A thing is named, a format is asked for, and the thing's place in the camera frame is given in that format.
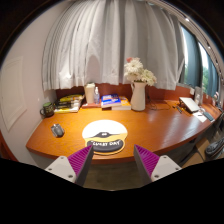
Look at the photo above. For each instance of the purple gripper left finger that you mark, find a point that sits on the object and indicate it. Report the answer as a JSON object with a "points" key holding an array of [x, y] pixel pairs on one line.
{"points": [[73, 168]]}

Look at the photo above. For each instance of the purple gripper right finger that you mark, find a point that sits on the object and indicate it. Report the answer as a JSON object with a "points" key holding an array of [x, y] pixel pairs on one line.
{"points": [[153, 167]]}

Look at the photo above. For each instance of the grey computer mouse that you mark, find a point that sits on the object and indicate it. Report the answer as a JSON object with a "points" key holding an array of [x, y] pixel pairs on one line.
{"points": [[57, 130]]}

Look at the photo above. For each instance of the round yellow white mouse pad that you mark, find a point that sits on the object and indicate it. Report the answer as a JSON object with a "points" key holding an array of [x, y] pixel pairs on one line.
{"points": [[107, 137]]}

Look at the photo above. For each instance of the black office chair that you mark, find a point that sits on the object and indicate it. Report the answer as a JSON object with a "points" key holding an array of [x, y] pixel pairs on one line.
{"points": [[214, 148]]}

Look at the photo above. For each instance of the dark green mug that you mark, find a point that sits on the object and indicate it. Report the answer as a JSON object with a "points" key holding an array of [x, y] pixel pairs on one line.
{"points": [[47, 110]]}

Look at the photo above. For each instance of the stack of yellow black books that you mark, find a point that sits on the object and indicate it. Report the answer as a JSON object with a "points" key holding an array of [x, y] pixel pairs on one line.
{"points": [[68, 104]]}

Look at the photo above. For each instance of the yellow orange book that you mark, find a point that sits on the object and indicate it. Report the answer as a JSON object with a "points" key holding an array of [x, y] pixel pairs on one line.
{"points": [[125, 104]]}

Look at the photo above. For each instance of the white ceramic pitcher vase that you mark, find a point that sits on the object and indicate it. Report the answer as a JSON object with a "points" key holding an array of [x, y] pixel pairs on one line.
{"points": [[138, 96]]}

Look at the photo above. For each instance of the white paper sheet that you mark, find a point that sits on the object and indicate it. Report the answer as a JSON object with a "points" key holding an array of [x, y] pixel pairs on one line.
{"points": [[200, 116]]}

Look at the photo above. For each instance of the white laptop on stand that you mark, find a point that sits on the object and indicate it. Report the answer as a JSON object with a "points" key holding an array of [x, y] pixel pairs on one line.
{"points": [[190, 104]]}

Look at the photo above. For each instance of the blue book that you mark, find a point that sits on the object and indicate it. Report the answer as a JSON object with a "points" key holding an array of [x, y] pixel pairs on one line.
{"points": [[110, 100]]}

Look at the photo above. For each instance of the clear sanitizer pump bottle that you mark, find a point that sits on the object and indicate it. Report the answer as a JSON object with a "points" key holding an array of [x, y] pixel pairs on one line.
{"points": [[96, 96]]}

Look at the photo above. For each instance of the white cylindrical container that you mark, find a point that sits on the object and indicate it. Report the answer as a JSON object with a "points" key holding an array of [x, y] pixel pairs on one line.
{"points": [[89, 92]]}

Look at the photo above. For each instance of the white flower bouquet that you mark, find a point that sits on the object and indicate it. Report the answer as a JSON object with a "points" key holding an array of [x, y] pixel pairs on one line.
{"points": [[135, 72]]}

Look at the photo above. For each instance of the window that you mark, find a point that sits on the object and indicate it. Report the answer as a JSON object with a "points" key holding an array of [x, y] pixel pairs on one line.
{"points": [[198, 69]]}

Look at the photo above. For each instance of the white curtain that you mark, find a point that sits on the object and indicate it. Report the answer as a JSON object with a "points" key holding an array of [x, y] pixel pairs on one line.
{"points": [[91, 40]]}

